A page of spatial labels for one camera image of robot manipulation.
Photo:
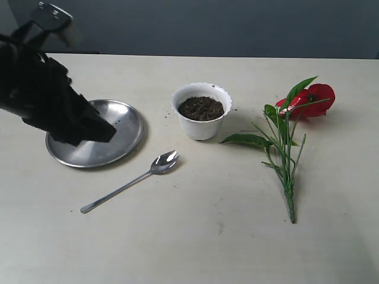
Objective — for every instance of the artificial red flower stem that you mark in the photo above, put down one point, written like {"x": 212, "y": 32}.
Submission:
{"x": 304, "y": 100}

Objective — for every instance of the dark brown potting soil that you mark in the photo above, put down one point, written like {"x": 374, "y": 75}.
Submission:
{"x": 201, "y": 108}

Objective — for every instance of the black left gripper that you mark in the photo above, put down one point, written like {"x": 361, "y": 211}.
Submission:
{"x": 37, "y": 88}

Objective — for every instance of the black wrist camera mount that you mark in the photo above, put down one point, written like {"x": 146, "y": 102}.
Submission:
{"x": 54, "y": 20}

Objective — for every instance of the round steel plate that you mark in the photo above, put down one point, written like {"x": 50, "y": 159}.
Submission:
{"x": 129, "y": 127}

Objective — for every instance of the steel spork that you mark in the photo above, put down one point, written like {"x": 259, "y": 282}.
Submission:
{"x": 160, "y": 166}

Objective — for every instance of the white plastic flower pot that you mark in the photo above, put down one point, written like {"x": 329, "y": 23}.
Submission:
{"x": 201, "y": 130}

